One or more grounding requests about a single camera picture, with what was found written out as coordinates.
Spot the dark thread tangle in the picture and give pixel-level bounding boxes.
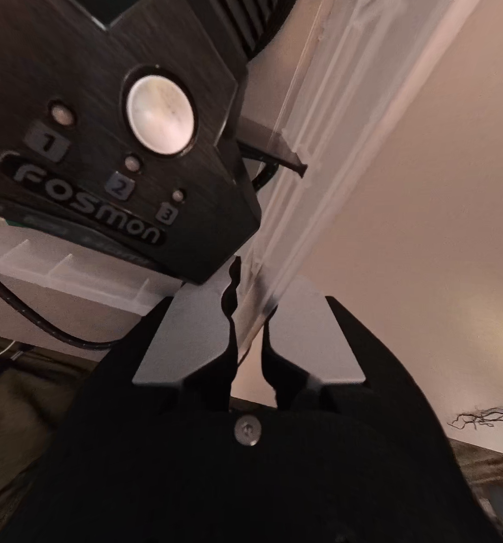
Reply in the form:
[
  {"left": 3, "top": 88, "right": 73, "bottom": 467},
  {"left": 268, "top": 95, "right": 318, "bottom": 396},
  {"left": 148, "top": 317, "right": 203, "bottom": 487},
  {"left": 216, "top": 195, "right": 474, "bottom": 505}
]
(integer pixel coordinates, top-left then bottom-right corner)
[{"left": 446, "top": 403, "right": 503, "bottom": 432}]

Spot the dark metal hdmi switch box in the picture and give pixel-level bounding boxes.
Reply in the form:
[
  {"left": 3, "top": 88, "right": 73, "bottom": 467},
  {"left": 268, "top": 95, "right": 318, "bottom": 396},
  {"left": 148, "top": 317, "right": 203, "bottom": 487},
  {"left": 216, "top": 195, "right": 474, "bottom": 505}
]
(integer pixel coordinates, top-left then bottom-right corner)
[{"left": 0, "top": 0, "right": 264, "bottom": 286}]

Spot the clear plastic bin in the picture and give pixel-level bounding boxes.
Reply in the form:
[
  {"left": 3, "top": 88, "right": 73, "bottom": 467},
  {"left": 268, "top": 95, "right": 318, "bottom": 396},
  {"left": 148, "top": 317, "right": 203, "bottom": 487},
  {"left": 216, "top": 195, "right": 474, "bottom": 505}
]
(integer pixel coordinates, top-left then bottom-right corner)
[{"left": 0, "top": 0, "right": 483, "bottom": 361}]

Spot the olive green clothing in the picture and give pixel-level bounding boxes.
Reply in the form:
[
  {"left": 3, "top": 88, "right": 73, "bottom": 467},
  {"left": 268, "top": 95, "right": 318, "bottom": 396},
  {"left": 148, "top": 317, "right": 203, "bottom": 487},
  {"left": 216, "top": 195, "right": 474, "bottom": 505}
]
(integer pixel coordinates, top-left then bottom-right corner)
[{"left": 0, "top": 333, "right": 103, "bottom": 543}]

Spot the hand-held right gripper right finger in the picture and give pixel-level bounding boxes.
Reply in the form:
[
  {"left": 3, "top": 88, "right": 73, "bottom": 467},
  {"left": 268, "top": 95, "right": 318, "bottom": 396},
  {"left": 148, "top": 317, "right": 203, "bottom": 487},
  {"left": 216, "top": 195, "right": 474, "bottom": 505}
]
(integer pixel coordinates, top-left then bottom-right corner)
[{"left": 261, "top": 275, "right": 367, "bottom": 411}]

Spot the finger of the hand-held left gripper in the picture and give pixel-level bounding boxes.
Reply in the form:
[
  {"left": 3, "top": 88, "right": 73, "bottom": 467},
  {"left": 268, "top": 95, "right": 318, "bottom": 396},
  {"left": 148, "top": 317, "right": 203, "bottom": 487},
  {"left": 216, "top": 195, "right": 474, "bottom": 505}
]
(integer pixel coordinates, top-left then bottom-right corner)
[{"left": 109, "top": 0, "right": 299, "bottom": 82}]

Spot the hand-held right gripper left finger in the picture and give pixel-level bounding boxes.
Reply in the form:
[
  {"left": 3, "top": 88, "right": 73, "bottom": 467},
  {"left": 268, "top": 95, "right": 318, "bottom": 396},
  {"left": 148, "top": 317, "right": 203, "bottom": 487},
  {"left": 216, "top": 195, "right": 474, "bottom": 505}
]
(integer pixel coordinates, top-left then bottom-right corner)
[{"left": 131, "top": 255, "right": 242, "bottom": 411}]

